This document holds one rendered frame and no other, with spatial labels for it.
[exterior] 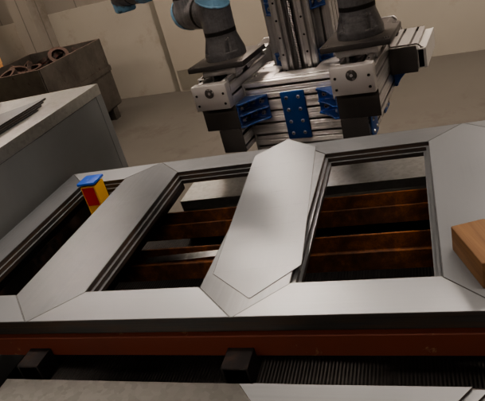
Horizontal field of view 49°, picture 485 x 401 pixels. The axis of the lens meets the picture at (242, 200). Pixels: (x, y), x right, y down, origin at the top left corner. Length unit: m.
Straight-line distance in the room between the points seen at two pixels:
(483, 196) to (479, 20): 4.12
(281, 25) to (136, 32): 4.40
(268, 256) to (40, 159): 0.97
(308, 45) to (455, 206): 0.99
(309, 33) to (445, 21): 3.35
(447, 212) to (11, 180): 1.21
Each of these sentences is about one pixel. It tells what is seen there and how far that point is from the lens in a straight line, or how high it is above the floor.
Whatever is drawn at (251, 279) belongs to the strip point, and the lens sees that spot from 1.03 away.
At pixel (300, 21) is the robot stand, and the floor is 1.11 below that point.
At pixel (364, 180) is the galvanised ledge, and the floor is 0.68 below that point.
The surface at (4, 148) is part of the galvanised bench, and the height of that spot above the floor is 1.04.
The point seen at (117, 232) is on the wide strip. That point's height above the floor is 0.85.
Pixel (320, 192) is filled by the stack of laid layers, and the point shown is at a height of 0.83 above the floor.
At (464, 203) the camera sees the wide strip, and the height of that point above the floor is 0.85.
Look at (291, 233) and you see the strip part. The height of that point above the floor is 0.85.
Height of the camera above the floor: 1.43
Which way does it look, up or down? 26 degrees down
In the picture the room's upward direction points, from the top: 16 degrees counter-clockwise
